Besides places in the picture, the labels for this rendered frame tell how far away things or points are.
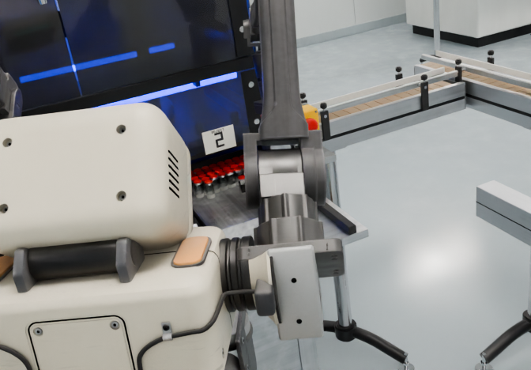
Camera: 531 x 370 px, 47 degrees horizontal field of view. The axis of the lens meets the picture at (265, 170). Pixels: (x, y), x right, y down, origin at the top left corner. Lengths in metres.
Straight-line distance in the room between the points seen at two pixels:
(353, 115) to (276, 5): 1.08
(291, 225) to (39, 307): 0.28
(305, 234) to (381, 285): 2.01
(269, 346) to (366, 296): 0.80
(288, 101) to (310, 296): 0.25
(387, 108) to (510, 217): 0.57
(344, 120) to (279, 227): 1.17
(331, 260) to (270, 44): 0.29
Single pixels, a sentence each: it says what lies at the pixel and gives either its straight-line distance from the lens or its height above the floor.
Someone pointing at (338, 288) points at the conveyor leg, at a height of 0.31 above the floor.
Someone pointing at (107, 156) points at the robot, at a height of 1.35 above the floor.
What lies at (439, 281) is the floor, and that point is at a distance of 2.70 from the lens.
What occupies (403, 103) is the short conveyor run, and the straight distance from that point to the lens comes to 1.95.
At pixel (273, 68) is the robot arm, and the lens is 0.79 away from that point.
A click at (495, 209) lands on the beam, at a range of 2.21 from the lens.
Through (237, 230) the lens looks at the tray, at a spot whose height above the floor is 0.90.
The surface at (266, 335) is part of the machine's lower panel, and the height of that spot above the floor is 0.37.
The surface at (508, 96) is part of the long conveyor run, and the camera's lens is 1.98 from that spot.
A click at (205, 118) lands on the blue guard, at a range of 1.54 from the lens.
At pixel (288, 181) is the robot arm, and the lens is 0.73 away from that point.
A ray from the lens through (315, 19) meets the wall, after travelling 6.87.
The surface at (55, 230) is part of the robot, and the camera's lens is 0.65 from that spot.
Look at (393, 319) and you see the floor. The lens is 2.51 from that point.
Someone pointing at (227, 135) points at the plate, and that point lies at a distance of 1.57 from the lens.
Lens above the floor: 1.57
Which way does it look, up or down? 24 degrees down
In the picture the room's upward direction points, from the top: 9 degrees counter-clockwise
